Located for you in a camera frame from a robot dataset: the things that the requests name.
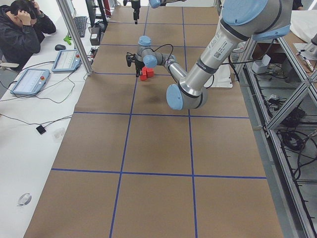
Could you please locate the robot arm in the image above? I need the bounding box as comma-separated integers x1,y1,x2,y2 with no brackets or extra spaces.
123,0,177,24
126,0,293,110

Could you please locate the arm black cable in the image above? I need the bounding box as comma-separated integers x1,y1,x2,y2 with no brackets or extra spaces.
152,44,175,62

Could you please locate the aluminium frame post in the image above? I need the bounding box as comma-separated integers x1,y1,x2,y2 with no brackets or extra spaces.
56,0,93,76

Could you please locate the black keyboard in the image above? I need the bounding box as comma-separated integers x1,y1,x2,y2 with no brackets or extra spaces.
73,16,87,38

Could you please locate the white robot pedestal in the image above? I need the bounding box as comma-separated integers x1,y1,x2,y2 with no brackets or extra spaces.
204,64,233,88

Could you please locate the far teach pendant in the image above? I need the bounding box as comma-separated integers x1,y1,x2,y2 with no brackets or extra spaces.
52,50,81,73

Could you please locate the black computer mouse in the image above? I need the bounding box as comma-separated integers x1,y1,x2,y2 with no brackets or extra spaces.
54,44,66,51

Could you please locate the seated person dark jacket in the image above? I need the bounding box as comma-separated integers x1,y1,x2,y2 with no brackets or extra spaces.
0,0,56,72

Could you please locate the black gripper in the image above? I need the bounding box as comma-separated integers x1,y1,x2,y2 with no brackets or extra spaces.
134,59,144,77
131,0,141,24

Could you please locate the teach pendant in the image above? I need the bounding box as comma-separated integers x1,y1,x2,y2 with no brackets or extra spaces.
52,50,81,73
10,68,51,96

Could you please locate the red block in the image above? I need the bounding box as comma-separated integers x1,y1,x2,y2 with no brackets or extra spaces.
139,68,148,81
145,67,155,78

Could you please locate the near teach pendant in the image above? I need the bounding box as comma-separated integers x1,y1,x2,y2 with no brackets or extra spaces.
10,68,51,96

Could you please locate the small black square device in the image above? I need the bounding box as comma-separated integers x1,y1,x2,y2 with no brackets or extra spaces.
36,125,46,135

